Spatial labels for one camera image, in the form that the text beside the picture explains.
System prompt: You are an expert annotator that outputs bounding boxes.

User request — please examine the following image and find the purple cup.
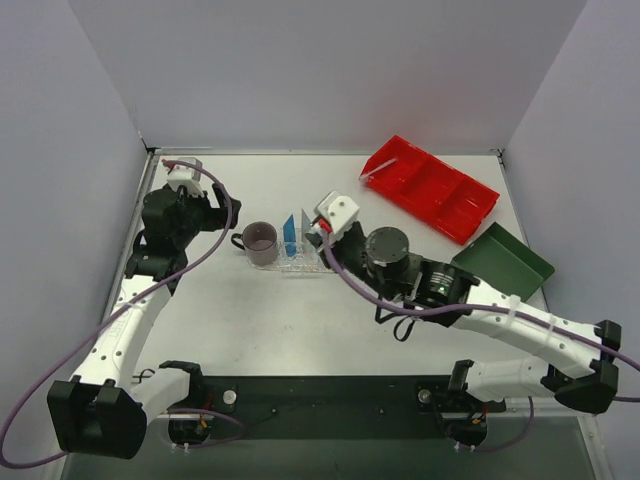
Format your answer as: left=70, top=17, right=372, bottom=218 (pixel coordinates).
left=231, top=221, right=279, bottom=267

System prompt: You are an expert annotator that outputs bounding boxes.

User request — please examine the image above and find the white orange-capped toothpaste tube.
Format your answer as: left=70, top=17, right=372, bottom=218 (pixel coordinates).
left=300, top=209, right=314, bottom=254

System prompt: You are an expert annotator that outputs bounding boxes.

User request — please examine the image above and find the blue toothpaste tube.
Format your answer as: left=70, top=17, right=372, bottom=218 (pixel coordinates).
left=283, top=215, right=297, bottom=258

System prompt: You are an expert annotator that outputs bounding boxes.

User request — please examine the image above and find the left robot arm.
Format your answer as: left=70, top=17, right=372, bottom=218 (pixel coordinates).
left=47, top=185, right=241, bottom=459

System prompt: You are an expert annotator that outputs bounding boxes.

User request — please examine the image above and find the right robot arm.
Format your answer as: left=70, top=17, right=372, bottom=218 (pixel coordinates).
left=307, top=223, right=621, bottom=415

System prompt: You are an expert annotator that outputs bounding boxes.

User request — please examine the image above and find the clear textured plastic tray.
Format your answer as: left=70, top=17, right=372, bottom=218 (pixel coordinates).
left=248, top=228, right=332, bottom=274

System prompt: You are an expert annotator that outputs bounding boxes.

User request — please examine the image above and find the red divided bin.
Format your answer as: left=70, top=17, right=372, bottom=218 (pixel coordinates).
left=359, top=136, right=500, bottom=245

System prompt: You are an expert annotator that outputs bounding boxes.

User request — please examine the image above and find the green bin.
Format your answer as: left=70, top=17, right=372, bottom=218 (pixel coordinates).
left=451, top=222, right=555, bottom=301

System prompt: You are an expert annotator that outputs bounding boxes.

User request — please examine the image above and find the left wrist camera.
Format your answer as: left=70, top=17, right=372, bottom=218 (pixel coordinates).
left=162, top=157, right=204, bottom=197

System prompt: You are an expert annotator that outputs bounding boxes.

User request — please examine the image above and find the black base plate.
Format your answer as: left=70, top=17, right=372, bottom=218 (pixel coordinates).
left=168, top=375, right=506, bottom=444

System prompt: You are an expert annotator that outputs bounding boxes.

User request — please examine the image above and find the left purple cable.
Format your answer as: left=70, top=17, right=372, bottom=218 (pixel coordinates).
left=0, top=159, right=245, bottom=467

